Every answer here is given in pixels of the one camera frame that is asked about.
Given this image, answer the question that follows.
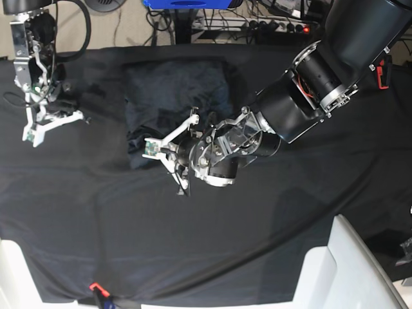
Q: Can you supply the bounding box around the white power strip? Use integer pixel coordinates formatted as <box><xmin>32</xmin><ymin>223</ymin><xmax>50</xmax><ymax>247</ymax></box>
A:
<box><xmin>192</xmin><ymin>16</ymin><xmax>315</xmax><ymax>35</ymax></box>

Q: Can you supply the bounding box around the round grey floor vent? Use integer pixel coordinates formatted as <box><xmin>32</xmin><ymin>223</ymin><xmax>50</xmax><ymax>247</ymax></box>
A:
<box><xmin>84</xmin><ymin>0</ymin><xmax>126</xmax><ymax>13</ymax></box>

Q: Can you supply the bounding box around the dark grey T-shirt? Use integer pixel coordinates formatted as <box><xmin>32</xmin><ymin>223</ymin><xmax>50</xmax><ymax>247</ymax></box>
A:
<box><xmin>122</xmin><ymin>60</ymin><xmax>233</xmax><ymax>169</ymax></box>

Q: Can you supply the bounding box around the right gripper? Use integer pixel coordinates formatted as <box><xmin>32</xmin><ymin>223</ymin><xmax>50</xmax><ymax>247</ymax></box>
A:
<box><xmin>10</xmin><ymin>9</ymin><xmax>90</xmax><ymax>147</ymax></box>

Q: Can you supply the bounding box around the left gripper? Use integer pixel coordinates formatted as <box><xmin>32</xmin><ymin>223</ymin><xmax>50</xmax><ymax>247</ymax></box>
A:
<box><xmin>142</xmin><ymin>106</ymin><xmax>281</xmax><ymax>196</ymax></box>

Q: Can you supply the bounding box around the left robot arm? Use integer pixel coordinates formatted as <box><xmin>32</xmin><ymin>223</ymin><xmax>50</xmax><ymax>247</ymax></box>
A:
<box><xmin>143</xmin><ymin>0</ymin><xmax>411</xmax><ymax>195</ymax></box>

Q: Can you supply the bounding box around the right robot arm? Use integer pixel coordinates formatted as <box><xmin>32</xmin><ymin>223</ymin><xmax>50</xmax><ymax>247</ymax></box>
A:
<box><xmin>2</xmin><ymin>1</ymin><xmax>91</xmax><ymax>147</ymax></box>

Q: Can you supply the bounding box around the red clamp at front edge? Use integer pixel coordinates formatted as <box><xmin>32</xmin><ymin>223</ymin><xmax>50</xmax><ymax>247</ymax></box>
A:
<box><xmin>89</xmin><ymin>282</ymin><xmax>111</xmax><ymax>298</ymax></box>

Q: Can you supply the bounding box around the red and black clamp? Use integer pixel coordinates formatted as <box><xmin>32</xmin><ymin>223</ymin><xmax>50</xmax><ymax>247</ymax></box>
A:
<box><xmin>376</xmin><ymin>55</ymin><xmax>393</xmax><ymax>90</ymax></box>

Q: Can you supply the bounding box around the black metal table leg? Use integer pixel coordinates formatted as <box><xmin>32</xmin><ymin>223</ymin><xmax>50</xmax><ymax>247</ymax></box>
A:
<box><xmin>173</xmin><ymin>9</ymin><xmax>198</xmax><ymax>44</ymax></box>

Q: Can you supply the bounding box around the black table cloth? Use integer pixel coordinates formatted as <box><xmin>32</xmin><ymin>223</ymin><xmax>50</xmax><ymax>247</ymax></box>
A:
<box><xmin>1</xmin><ymin>46</ymin><xmax>411</xmax><ymax>306</ymax></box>

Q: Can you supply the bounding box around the blue plastic box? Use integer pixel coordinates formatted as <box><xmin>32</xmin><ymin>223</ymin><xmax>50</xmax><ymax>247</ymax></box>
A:
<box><xmin>142</xmin><ymin>0</ymin><xmax>231</xmax><ymax>10</ymax></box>

